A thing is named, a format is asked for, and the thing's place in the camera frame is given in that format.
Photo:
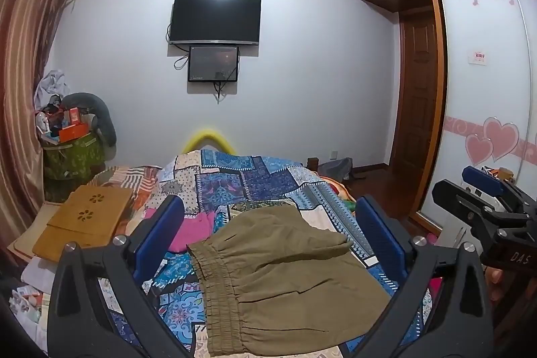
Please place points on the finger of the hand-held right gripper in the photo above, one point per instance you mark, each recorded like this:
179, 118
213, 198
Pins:
482, 179
461, 203

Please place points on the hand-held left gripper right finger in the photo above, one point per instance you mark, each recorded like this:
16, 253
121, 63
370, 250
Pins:
379, 234

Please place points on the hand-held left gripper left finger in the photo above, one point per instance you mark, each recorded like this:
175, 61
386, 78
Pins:
164, 235

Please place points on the olive green pants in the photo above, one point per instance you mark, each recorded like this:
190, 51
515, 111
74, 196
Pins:
285, 265

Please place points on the person's right hand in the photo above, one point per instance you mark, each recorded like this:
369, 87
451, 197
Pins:
495, 278

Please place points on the pink garment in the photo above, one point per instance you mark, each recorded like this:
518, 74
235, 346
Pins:
193, 232

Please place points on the orange striped blanket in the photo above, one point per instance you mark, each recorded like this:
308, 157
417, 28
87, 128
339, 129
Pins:
126, 182

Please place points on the grey bag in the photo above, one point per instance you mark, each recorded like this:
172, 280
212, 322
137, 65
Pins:
337, 169

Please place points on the wooden lap desk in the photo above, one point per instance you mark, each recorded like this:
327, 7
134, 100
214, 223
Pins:
84, 223

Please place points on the blue patchwork blanket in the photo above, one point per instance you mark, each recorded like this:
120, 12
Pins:
251, 177

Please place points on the green fabric storage bag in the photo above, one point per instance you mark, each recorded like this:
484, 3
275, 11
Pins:
71, 159

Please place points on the small red white sticker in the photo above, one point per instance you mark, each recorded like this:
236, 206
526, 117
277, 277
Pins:
478, 57

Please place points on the grey neck pillow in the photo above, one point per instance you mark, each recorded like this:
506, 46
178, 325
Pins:
103, 119

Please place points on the orange box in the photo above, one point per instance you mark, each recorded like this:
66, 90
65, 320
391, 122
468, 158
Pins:
73, 133

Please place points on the pile of small packets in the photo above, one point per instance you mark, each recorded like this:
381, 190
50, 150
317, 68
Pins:
29, 307

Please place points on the small black monitor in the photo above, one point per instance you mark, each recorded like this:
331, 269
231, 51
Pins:
213, 63

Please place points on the grey white clothes pile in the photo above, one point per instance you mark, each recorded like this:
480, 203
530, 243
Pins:
52, 87

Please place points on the brown striped curtain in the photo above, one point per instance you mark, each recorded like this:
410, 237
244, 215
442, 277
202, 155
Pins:
25, 68

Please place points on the black wall television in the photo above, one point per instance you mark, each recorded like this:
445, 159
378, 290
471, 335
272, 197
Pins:
214, 19

